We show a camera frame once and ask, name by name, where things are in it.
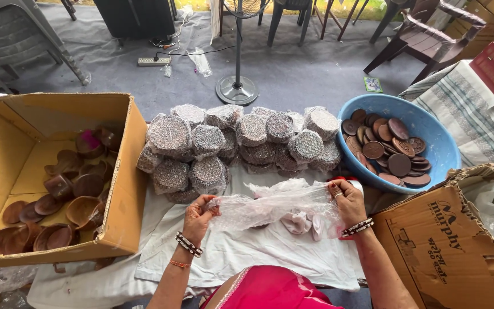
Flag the person's right hand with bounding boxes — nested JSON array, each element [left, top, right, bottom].
[[327, 179, 368, 233]]

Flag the person's left hand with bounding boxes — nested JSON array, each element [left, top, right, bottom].
[[182, 194, 222, 248]]

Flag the clear bubble wrap sheet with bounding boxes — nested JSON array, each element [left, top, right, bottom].
[[208, 178, 347, 242]]

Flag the red and white tape dispenser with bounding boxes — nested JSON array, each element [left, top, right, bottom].
[[328, 175, 364, 196]]

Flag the black white beaded bangles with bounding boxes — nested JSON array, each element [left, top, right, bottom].
[[341, 217, 375, 238], [174, 231, 204, 258]]

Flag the crumpled white cloth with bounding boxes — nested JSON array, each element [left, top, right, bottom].
[[280, 211, 325, 242]]

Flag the heap of brown round lids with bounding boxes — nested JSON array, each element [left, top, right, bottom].
[[341, 108, 433, 189]]

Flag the white table cloth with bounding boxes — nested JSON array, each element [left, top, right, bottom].
[[27, 165, 366, 309]]

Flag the green printed card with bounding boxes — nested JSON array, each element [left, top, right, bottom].
[[363, 76, 384, 94]]

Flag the blue plastic basin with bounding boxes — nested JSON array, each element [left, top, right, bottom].
[[336, 93, 462, 195]]

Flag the torn printed cardboard box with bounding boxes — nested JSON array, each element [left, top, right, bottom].
[[371, 161, 494, 309]]

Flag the pink garment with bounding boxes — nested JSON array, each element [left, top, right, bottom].
[[199, 265, 345, 309]]

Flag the pile of bubble-wrapped round items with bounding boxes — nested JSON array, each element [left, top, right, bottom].
[[136, 103, 343, 205]]

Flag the striped white cloth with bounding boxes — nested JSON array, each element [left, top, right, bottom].
[[399, 59, 494, 169]]

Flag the wooden chair legs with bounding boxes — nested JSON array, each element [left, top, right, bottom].
[[313, 0, 371, 42]]

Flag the grey table leg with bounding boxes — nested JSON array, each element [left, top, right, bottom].
[[369, 0, 417, 45]]

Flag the brown plastic armchair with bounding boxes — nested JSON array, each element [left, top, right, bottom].
[[363, 0, 487, 87]]

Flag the dark plastic chair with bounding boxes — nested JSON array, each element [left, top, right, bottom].
[[266, 0, 315, 48]]

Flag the clear plastic bag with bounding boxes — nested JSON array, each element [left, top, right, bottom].
[[186, 47, 214, 78]]

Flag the white power strip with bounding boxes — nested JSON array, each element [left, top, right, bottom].
[[137, 56, 172, 67]]

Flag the stack of cardboard cartons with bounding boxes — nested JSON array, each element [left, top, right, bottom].
[[443, 0, 494, 61]]

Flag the heap of brown wooden bowls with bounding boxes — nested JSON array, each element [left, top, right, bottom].
[[0, 126, 122, 256]]

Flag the black speaker cabinet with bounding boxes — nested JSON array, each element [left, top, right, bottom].
[[92, 0, 178, 42]]

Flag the open plain cardboard box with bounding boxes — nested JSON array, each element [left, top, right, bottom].
[[0, 92, 149, 270]]

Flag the crumpled clear plastic wrap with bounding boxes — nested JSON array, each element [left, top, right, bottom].
[[0, 265, 38, 309]]

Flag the grey plastic chair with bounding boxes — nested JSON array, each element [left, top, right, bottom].
[[0, 0, 92, 94]]

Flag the grey pedestal fan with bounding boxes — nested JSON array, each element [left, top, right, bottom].
[[215, 0, 274, 107]]

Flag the black power cable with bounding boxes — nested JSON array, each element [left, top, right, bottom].
[[154, 45, 237, 62]]

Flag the white cable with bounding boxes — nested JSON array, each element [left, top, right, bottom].
[[160, 4, 194, 57]]

